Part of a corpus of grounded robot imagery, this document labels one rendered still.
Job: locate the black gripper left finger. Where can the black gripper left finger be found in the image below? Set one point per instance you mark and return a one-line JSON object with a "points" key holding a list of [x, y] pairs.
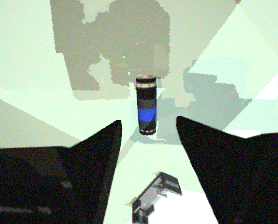
{"points": [[85, 170]]}

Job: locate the black cylindrical battery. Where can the black cylindrical battery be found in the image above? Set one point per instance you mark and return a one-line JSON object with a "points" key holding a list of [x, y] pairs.
{"points": [[146, 104]]}

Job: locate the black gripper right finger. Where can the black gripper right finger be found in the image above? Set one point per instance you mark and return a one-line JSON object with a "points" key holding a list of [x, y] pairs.
{"points": [[229, 168]]}

